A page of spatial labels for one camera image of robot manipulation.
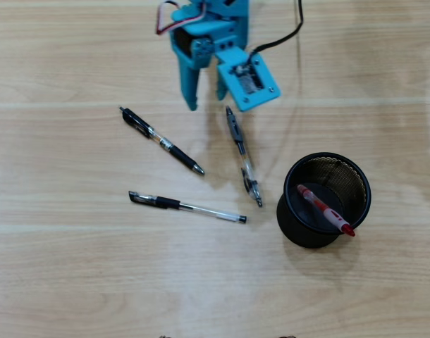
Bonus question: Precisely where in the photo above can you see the black camera cable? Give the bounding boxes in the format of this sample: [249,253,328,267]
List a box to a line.
[248,0,305,57]

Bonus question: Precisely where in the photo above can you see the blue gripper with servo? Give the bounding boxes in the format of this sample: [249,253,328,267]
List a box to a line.
[168,15,252,112]

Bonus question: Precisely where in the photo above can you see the grey grip clear retractable pen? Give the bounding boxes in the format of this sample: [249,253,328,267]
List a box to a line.
[225,105,264,208]

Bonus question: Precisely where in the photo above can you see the black retractable pen chrome tip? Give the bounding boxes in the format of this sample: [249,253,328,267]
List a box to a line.
[118,106,206,177]

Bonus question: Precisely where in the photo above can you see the red retractable pen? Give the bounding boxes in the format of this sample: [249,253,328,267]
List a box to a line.
[296,184,356,237]

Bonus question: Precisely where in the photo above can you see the red white black servo cable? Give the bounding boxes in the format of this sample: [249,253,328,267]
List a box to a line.
[155,0,207,36]

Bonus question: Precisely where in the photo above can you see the clear gel pen black cap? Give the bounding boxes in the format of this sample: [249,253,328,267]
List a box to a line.
[128,190,247,225]

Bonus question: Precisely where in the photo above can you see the black mesh pen holder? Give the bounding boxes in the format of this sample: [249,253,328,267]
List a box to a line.
[276,151,372,249]

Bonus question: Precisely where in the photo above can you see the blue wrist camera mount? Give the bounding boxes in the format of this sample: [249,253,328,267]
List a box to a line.
[214,46,282,113]

